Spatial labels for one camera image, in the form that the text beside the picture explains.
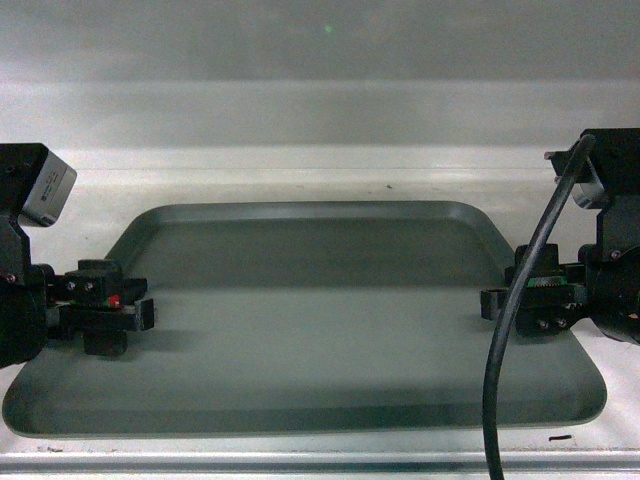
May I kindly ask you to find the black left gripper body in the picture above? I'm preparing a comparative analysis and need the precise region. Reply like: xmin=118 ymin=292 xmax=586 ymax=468
xmin=0 ymin=143 xmax=149 ymax=371

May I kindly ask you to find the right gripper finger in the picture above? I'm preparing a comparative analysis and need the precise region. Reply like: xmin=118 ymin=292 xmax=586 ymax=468
xmin=479 ymin=284 xmax=589 ymax=338
xmin=504 ymin=244 xmax=559 ymax=288

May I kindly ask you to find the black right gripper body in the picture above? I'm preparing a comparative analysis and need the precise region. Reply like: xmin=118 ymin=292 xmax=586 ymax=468
xmin=558 ymin=128 xmax=639 ymax=344

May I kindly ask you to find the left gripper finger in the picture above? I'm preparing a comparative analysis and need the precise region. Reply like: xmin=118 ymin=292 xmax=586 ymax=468
xmin=82 ymin=299 xmax=154 ymax=356
xmin=63 ymin=260 xmax=123 ymax=305

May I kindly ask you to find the grey rectangular serving tray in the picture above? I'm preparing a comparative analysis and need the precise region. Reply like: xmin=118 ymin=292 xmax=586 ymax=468
xmin=1 ymin=200 xmax=608 ymax=440

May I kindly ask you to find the white upper shelf board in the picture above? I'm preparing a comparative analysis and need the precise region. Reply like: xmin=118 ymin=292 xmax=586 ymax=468
xmin=1 ymin=147 xmax=639 ymax=479

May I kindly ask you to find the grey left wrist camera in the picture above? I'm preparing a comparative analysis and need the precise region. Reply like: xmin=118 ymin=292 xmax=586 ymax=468
xmin=18 ymin=151 xmax=77 ymax=228

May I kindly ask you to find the black camera cable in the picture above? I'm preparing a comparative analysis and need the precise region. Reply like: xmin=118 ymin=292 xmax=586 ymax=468
xmin=481 ymin=133 xmax=597 ymax=480

